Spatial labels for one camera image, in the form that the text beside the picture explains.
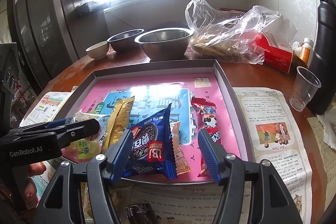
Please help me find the black thermos bottle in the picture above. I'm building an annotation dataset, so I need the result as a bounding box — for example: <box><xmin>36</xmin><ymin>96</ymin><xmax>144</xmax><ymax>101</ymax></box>
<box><xmin>307</xmin><ymin>0</ymin><xmax>336</xmax><ymax>115</ymax></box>

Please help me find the near steel bowl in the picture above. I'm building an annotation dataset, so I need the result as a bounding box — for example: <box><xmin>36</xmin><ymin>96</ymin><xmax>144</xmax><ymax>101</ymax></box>
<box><xmin>134</xmin><ymin>27</ymin><xmax>194</xmax><ymax>61</ymax></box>

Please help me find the grey tray with pink book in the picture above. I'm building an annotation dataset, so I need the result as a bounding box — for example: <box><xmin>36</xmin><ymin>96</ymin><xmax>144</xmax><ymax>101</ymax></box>
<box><xmin>56</xmin><ymin>60</ymin><xmax>254</xmax><ymax>185</ymax></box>

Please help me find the yellow Alpenliebe candy bar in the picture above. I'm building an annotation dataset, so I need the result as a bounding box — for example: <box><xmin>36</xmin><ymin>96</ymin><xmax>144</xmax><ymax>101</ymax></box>
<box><xmin>102</xmin><ymin>96</ymin><xmax>134</xmax><ymax>153</ymax></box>

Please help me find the small white ceramic bowl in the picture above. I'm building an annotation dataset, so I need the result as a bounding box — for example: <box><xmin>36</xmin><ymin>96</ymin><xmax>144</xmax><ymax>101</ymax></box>
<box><xmin>86</xmin><ymin>41</ymin><xmax>109</xmax><ymax>60</ymax></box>

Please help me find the clear plastic bag with food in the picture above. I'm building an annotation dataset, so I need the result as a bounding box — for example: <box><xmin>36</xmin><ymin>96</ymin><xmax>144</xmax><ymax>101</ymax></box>
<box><xmin>185</xmin><ymin>0</ymin><xmax>280</xmax><ymax>65</ymax></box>

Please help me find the person's left hand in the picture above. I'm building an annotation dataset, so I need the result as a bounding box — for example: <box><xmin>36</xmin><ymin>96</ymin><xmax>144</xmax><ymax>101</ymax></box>
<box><xmin>24</xmin><ymin>162</ymin><xmax>46</xmax><ymax>210</ymax></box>

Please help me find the clear cracker packet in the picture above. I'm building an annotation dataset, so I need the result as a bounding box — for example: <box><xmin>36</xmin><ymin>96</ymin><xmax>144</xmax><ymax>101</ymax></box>
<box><xmin>79</xmin><ymin>181</ymin><xmax>119</xmax><ymax>224</ymax></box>

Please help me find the English student newspaper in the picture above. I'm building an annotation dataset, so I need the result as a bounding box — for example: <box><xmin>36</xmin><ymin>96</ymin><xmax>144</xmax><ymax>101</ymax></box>
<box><xmin>19</xmin><ymin>86</ymin><xmax>314</xmax><ymax>224</ymax></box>

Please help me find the green milk snack packet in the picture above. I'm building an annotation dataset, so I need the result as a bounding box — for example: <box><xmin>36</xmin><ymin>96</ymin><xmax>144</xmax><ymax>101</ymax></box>
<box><xmin>62</xmin><ymin>111</ymin><xmax>109</xmax><ymax>163</ymax></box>

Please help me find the crumpled white paper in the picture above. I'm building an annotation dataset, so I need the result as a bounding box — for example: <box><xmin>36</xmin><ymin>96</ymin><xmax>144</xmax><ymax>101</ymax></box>
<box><xmin>317</xmin><ymin>107</ymin><xmax>336</xmax><ymax>150</ymax></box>

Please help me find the dark brown snack packet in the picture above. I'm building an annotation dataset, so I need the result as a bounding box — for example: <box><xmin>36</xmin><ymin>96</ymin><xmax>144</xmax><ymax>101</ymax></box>
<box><xmin>124</xmin><ymin>203</ymin><xmax>158</xmax><ymax>224</ymax></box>

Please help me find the orange snack packet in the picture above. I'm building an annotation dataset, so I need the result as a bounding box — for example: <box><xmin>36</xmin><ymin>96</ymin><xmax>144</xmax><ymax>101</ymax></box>
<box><xmin>170</xmin><ymin>121</ymin><xmax>191</xmax><ymax>175</ymax></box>

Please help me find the clear plastic cup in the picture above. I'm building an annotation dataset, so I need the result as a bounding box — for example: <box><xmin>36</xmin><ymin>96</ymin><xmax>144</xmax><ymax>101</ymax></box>
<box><xmin>289</xmin><ymin>66</ymin><xmax>321</xmax><ymax>112</ymax></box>

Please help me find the orange medicine bottle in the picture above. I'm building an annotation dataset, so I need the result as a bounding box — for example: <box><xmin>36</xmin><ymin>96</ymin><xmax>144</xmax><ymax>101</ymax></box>
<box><xmin>292</xmin><ymin>38</ymin><xmax>314</xmax><ymax>65</ymax></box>

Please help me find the red tissue box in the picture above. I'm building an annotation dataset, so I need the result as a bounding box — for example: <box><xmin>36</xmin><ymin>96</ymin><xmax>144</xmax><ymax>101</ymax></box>
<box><xmin>251</xmin><ymin>15</ymin><xmax>297</xmax><ymax>73</ymax></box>

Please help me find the black refrigerator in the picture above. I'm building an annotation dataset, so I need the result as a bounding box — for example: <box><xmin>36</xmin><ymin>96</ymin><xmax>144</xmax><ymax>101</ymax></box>
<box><xmin>1</xmin><ymin>0</ymin><xmax>109</xmax><ymax>93</ymax></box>

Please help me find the blue Oreo-style cookie packet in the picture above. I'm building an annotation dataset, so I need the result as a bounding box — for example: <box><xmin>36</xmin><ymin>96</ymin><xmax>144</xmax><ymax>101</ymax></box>
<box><xmin>123</xmin><ymin>104</ymin><xmax>177</xmax><ymax>180</ymax></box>

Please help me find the far steel bowl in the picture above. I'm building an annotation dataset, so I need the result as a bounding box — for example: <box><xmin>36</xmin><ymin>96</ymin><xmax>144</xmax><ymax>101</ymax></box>
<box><xmin>107</xmin><ymin>28</ymin><xmax>145</xmax><ymax>53</ymax></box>

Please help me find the red panda snack packet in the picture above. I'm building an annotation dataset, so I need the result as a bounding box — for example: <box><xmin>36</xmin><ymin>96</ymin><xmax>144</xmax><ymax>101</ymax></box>
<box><xmin>190</xmin><ymin>97</ymin><xmax>222</xmax><ymax>178</ymax></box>

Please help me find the steel bowl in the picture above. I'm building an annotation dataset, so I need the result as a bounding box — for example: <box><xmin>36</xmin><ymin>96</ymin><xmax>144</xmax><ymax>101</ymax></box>
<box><xmin>134</xmin><ymin>27</ymin><xmax>194</xmax><ymax>61</ymax></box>
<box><xmin>107</xmin><ymin>28</ymin><xmax>145</xmax><ymax>53</ymax></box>

